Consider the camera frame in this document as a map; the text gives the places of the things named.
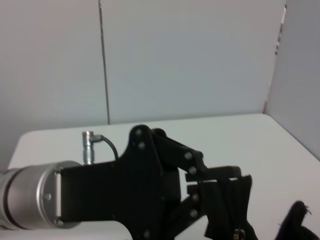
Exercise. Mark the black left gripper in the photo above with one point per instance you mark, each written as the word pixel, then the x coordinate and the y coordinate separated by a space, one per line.
pixel 120 195

